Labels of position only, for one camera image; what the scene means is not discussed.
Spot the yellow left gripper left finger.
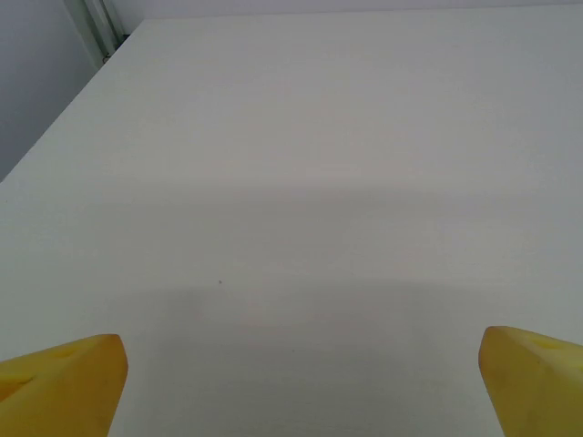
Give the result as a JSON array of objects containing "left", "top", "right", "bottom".
[{"left": 0, "top": 333, "right": 129, "bottom": 437}]

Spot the aluminium frame post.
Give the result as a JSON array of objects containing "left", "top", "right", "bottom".
[{"left": 63, "top": 0, "right": 127, "bottom": 65}]

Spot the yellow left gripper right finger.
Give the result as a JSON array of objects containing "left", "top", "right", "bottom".
[{"left": 477, "top": 325, "right": 583, "bottom": 437}]

